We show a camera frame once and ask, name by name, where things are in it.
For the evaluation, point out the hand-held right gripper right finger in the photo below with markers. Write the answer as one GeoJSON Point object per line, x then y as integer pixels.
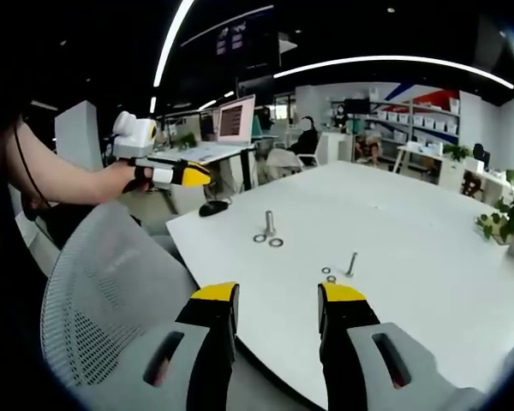
{"type": "Point", "coordinates": [347, 342]}

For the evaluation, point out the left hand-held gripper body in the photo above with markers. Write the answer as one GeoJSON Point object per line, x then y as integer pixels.
{"type": "Point", "coordinates": [133, 135]}

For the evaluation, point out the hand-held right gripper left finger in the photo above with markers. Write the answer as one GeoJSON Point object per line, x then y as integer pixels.
{"type": "Point", "coordinates": [205, 342]}

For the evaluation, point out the small steel washer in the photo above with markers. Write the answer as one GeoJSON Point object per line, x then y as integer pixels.
{"type": "Point", "coordinates": [322, 270]}
{"type": "Point", "coordinates": [328, 279]}

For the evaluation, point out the small steel threaded stud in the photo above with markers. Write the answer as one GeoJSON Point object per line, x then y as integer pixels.
{"type": "Point", "coordinates": [351, 264]}

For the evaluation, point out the large steel washer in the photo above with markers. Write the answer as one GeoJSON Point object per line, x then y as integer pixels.
{"type": "Point", "coordinates": [270, 243]}
{"type": "Point", "coordinates": [255, 238]}

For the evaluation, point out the large steel threaded stud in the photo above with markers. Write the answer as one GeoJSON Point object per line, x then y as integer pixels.
{"type": "Point", "coordinates": [269, 222]}

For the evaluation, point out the person's left hand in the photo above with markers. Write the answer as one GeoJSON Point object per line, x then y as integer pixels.
{"type": "Point", "coordinates": [130, 177]}

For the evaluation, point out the small green desk plant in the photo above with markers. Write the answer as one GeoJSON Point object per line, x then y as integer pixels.
{"type": "Point", "coordinates": [189, 140]}

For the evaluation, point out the white standing desk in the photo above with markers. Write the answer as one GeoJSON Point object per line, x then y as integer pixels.
{"type": "Point", "coordinates": [214, 152]}

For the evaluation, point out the black computer mouse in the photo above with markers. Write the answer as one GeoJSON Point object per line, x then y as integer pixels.
{"type": "Point", "coordinates": [213, 208]}

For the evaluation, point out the white partition panel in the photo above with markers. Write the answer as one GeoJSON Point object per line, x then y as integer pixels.
{"type": "Point", "coordinates": [77, 137]}

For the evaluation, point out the curved ceiling light strip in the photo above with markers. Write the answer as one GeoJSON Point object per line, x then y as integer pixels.
{"type": "Point", "coordinates": [390, 60]}
{"type": "Point", "coordinates": [171, 38]}

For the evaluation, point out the grey mesh office chair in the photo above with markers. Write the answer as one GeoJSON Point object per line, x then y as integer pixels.
{"type": "Point", "coordinates": [111, 291]}

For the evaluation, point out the hanging dark screen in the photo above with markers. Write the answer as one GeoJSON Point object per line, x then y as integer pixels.
{"type": "Point", "coordinates": [248, 40]}

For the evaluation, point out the person's dark clothing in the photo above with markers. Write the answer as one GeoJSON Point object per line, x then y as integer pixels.
{"type": "Point", "coordinates": [4, 235]}

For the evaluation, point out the green leafy plant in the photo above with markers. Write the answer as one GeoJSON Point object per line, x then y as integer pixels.
{"type": "Point", "coordinates": [512, 214]}

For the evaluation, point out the small green potted plant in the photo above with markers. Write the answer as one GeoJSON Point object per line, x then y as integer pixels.
{"type": "Point", "coordinates": [456, 152]}

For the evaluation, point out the black office chair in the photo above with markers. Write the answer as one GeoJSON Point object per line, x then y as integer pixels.
{"type": "Point", "coordinates": [481, 155]}

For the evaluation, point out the shelf with white bins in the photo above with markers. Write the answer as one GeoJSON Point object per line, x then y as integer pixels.
{"type": "Point", "coordinates": [415, 120]}

